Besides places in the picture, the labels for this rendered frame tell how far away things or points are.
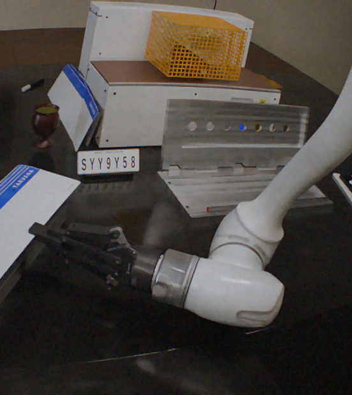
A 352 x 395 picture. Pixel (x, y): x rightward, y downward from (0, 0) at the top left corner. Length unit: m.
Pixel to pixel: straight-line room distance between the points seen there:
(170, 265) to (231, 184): 0.56
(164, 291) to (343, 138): 0.37
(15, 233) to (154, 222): 0.38
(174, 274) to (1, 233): 0.32
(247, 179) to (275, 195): 0.51
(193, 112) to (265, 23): 2.22
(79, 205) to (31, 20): 1.84
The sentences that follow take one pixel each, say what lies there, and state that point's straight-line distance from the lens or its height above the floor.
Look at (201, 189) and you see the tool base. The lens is 1.29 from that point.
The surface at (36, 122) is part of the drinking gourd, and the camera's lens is 1.38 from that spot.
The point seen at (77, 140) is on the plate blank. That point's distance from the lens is 1.43.
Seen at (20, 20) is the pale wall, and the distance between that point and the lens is 2.88.
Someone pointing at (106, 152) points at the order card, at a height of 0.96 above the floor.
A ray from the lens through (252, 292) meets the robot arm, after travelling 0.81.
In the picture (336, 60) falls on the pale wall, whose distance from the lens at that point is 3.97.
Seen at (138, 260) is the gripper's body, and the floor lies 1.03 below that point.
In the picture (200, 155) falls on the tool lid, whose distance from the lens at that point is 1.33.
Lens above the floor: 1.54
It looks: 30 degrees down
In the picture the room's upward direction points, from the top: 12 degrees clockwise
